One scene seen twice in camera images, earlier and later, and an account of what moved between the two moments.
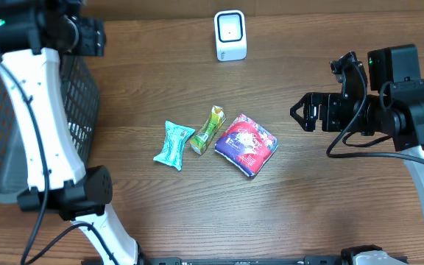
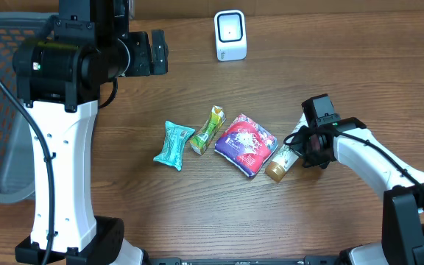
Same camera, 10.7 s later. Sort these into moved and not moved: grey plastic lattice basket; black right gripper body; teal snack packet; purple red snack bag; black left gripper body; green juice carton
Moved: black left gripper body; black right gripper body
Not moved: purple red snack bag; grey plastic lattice basket; teal snack packet; green juice carton
